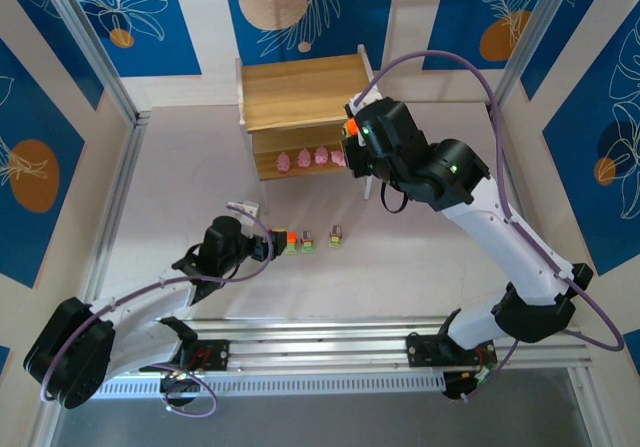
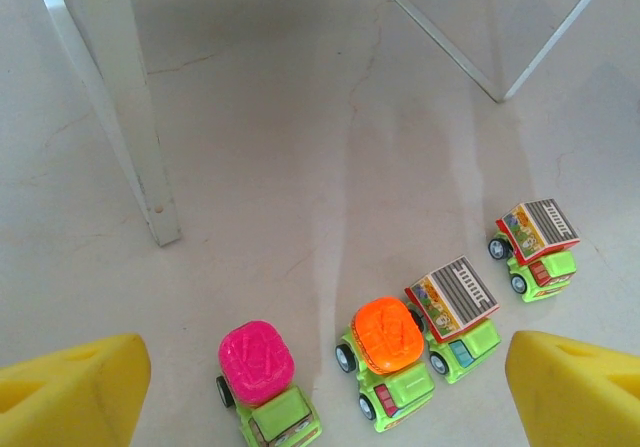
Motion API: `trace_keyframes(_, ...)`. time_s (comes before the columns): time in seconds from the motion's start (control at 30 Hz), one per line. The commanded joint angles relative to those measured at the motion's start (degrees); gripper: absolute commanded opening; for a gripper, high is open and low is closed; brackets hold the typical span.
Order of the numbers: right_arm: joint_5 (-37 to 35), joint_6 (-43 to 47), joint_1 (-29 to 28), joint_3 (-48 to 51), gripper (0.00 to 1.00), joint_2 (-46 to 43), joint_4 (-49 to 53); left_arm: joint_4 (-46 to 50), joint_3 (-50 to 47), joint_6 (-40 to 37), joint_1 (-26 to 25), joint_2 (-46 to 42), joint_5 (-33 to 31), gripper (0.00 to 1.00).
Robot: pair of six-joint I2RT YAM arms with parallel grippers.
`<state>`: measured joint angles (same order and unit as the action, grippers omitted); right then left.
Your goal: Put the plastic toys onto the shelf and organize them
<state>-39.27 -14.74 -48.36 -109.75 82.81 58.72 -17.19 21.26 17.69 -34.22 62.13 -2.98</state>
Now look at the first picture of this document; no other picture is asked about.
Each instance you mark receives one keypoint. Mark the green toy truck orange top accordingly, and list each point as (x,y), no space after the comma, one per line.
(292,243)
(351,127)

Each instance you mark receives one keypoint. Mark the pink plastic pig toy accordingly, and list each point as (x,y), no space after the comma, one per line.
(304,158)
(338,159)
(283,162)
(321,157)

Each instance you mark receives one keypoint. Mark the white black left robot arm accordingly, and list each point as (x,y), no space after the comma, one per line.
(140,302)

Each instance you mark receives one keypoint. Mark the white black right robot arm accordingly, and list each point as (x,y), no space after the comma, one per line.
(500,247)

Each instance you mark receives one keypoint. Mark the wooden two-tier shelf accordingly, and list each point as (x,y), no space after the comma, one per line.
(300,97)

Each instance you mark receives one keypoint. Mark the black controller board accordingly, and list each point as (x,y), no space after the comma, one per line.
(172,384)
(457,387)

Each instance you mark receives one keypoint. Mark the aluminium side rail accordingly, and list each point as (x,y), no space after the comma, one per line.
(116,207)
(512,167)

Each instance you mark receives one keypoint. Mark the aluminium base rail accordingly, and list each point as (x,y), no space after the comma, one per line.
(325,347)

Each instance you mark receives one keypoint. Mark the aluminium frame post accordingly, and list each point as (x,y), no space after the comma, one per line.
(532,37)
(102,57)

